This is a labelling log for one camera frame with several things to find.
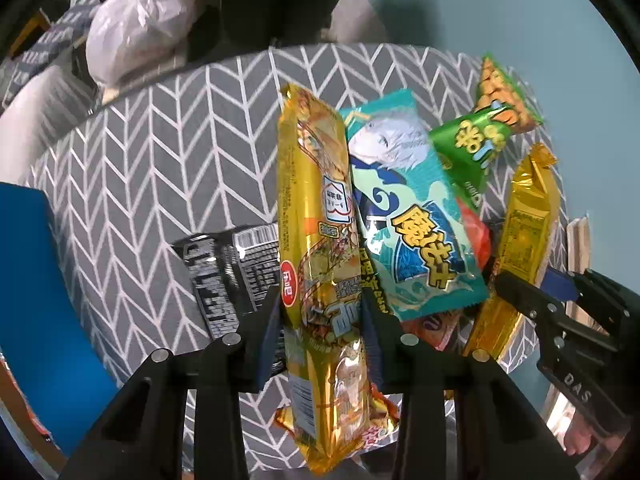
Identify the striped blue mattress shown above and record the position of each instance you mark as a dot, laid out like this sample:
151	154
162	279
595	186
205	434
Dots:
63	34

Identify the small red orange noodle pack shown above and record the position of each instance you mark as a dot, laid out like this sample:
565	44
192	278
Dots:
436	329

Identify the red snack packet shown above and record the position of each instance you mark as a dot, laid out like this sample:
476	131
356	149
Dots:
477	233

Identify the long gold cracker pack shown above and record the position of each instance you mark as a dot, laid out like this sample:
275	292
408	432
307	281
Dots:
320	281

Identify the grey duvet bed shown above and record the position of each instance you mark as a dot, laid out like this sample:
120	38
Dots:
49	106

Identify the gold yellow wafer pack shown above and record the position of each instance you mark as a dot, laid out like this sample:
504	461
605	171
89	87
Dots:
526	240

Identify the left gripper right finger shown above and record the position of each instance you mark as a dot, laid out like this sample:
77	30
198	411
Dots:
499	433

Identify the black snack bar left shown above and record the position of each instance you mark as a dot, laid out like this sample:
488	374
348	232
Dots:
235	278

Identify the person's right hand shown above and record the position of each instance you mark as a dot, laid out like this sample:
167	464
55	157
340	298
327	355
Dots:
579	436

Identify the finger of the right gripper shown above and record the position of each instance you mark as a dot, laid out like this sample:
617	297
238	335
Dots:
530	299
607	303

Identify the black office chair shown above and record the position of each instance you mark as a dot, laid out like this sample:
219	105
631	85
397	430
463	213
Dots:
239	26

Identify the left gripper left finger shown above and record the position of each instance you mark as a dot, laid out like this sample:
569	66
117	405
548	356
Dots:
140	433

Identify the blue cardboard box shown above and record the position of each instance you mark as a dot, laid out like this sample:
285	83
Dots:
47	350

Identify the green pea snack bag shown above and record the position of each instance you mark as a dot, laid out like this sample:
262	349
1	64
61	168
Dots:
468	145

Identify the white plastic bag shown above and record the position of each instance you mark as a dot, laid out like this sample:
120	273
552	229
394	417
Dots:
126	35

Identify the teal anime snack pack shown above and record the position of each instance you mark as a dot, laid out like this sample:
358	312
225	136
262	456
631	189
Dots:
417	256

